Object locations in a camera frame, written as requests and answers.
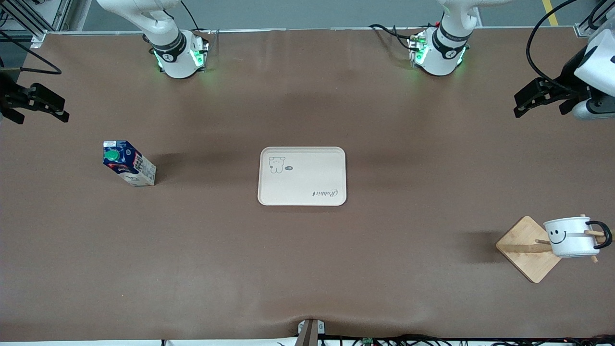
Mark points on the cream rabbit print tray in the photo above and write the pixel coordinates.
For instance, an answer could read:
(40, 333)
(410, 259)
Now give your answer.
(302, 178)

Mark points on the yellow floor tape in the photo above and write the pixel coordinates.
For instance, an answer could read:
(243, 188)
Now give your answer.
(550, 12)

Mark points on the metal camera stand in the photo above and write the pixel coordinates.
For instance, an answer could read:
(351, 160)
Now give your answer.
(310, 332)

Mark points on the wooden mug rack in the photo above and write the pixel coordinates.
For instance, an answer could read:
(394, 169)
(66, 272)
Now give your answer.
(526, 250)

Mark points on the white smiley face cup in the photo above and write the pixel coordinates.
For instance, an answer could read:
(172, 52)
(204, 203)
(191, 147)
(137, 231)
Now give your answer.
(571, 238)

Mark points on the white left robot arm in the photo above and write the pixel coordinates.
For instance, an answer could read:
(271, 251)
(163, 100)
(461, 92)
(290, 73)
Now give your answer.
(439, 48)

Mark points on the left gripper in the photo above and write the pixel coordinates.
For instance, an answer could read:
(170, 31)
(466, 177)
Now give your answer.
(568, 73)

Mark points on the blue white milk carton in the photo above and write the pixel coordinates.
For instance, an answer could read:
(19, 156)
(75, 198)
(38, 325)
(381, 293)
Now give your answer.
(129, 166)

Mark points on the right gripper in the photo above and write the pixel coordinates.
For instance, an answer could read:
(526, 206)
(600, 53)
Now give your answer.
(6, 94)

